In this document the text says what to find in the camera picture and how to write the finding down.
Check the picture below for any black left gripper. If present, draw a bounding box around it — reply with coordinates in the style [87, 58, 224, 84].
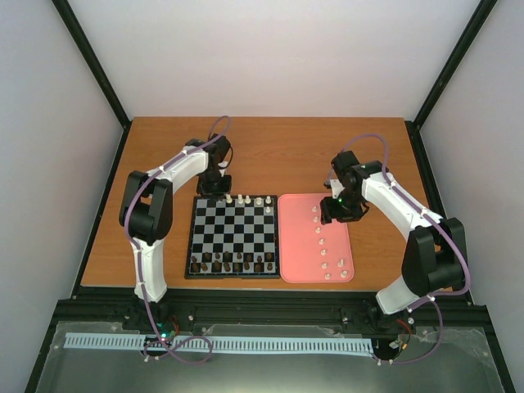
[196, 169, 233, 201]

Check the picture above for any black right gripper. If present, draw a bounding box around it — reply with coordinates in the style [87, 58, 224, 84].
[320, 189, 364, 224]

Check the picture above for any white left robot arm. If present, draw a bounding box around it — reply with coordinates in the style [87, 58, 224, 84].
[119, 134, 233, 330]

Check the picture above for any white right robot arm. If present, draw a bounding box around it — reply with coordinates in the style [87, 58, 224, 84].
[319, 151, 471, 315]

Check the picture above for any black and white chessboard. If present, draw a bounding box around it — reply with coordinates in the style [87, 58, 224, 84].
[185, 195, 280, 279]

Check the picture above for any pink plastic tray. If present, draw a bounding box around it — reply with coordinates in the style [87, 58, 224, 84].
[278, 193, 355, 284]

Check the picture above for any light blue cable duct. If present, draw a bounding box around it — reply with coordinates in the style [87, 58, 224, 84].
[63, 332, 373, 357]

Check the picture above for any black aluminium frame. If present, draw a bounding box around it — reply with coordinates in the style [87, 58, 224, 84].
[25, 1, 515, 392]

